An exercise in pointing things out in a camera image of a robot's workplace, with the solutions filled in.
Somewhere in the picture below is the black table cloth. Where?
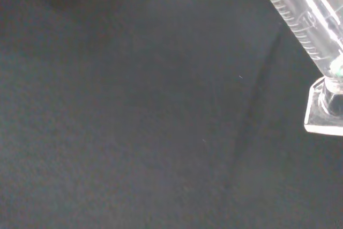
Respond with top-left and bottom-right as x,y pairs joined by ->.
0,0 -> 343,229

